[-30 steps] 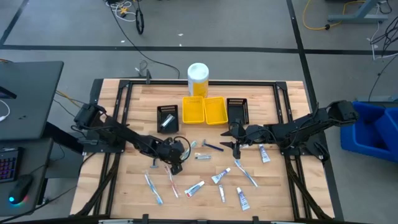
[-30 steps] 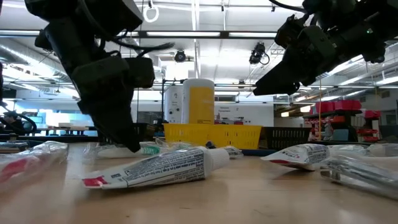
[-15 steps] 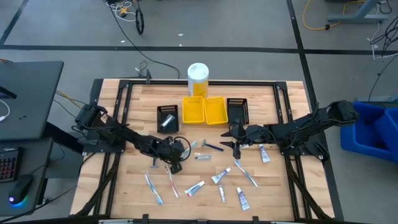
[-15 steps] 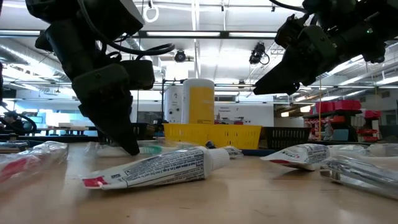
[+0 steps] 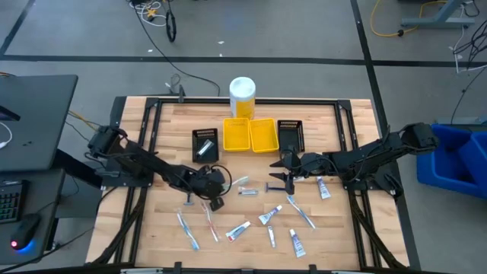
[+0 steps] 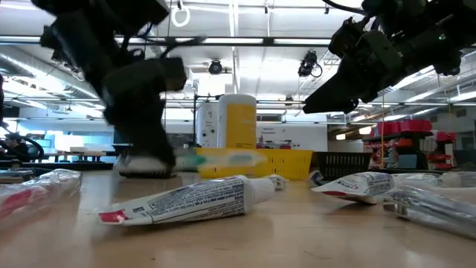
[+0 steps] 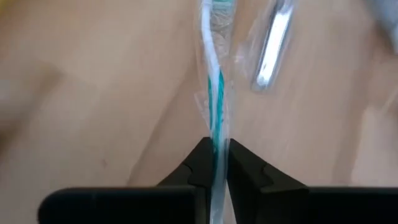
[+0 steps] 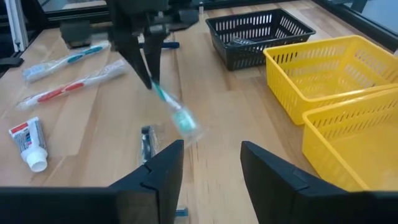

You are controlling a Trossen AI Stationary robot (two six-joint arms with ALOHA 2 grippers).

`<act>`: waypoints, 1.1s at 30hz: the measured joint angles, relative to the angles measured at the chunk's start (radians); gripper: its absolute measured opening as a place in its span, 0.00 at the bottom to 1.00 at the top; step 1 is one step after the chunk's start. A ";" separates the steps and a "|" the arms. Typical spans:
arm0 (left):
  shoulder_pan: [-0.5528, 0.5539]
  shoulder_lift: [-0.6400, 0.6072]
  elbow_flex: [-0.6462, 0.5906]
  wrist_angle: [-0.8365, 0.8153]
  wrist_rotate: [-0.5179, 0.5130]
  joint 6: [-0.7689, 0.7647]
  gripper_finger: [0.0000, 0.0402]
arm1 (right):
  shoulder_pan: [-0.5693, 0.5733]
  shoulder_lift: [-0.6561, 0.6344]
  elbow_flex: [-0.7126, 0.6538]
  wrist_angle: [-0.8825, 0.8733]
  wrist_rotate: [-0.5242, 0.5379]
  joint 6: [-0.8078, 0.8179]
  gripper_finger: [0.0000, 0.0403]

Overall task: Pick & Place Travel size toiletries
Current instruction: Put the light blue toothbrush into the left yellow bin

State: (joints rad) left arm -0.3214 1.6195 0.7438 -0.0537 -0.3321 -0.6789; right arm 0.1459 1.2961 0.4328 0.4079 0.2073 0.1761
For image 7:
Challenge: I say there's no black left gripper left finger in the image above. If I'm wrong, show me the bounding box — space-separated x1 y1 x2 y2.
157 136 216 224

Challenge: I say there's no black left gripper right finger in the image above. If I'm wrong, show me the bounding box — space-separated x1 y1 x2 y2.
226 138 309 224

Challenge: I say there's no green white toothbrush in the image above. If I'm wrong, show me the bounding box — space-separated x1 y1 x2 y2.
192 0 239 224

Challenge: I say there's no silver clear wrapped toiletry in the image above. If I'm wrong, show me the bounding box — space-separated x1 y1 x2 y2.
236 0 296 94

